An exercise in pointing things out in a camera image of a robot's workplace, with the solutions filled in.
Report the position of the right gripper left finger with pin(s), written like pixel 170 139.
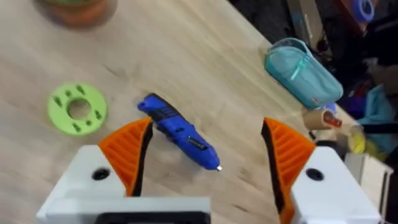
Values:
pixel 102 169

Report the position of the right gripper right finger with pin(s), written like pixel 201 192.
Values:
pixel 311 174

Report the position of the blue electric screwdriver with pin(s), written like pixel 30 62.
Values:
pixel 178 130

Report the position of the white box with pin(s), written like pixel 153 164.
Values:
pixel 367 177

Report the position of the brown tape roll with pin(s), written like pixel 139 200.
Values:
pixel 320 119

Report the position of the green disc with holes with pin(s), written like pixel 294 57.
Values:
pixel 77 109

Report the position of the teal zip pouch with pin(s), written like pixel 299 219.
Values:
pixel 301 74

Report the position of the orange tub with toys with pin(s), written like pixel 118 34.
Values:
pixel 76 11

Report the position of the blue tape roll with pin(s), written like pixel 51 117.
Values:
pixel 363 9

